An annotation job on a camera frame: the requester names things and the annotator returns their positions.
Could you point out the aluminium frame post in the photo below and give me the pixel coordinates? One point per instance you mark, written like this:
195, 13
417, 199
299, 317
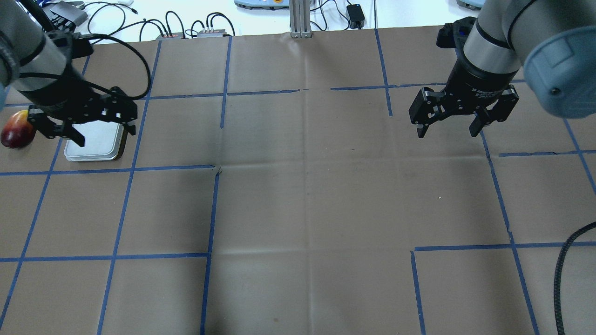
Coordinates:
300, 26

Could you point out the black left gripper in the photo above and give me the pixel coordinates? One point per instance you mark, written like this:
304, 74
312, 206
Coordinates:
55, 98

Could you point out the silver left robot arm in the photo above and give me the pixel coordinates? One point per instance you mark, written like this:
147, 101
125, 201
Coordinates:
36, 61

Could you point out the silver digital kitchen scale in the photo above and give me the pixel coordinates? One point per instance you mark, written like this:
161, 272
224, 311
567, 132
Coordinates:
104, 141

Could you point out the red yellow mango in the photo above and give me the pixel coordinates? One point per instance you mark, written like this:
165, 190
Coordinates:
17, 131

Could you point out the black power adapter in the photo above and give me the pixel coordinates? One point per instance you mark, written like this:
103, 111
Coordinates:
355, 16

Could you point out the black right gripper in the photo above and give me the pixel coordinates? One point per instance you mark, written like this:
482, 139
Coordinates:
477, 80

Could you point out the small grey usb hub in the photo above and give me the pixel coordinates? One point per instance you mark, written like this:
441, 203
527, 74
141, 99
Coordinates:
212, 33

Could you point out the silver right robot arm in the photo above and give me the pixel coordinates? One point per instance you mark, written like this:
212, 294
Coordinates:
552, 41

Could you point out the brown cardboard table cover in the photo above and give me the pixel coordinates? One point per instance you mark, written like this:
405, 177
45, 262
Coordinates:
277, 186

